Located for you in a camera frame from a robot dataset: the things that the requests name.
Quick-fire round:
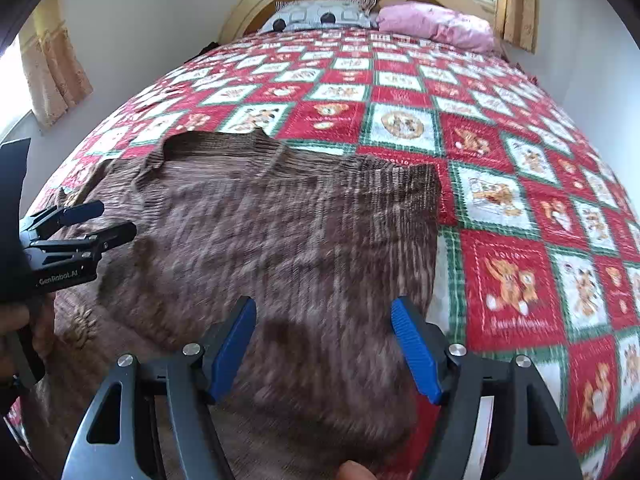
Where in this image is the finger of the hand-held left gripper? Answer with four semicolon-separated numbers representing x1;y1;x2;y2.
20;200;105;237
30;221;138;261

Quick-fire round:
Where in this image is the person's left hand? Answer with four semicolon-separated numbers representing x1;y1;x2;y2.
0;291;57;388

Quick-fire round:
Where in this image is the grey patterned pillow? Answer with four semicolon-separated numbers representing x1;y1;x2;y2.
257;0;379;35

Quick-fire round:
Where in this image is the pink pillow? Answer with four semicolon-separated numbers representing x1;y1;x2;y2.
376;1;496;53

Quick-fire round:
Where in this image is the red printed quilt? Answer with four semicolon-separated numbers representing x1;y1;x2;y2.
5;27;640;480

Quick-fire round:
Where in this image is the yellow curtain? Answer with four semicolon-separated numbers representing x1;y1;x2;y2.
495;0;541;55
19;0;95;134

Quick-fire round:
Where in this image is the person's right hand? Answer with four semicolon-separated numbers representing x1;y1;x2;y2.
336;460;377;480

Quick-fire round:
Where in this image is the cream wooden headboard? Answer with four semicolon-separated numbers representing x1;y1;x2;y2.
218;0;506;45

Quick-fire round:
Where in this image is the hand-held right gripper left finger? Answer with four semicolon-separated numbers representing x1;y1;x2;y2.
62;296;258;480

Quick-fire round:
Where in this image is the brown knit sweater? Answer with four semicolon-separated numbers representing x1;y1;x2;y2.
20;129;444;480

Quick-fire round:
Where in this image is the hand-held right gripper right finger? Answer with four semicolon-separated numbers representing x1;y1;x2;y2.
391;296;583;480

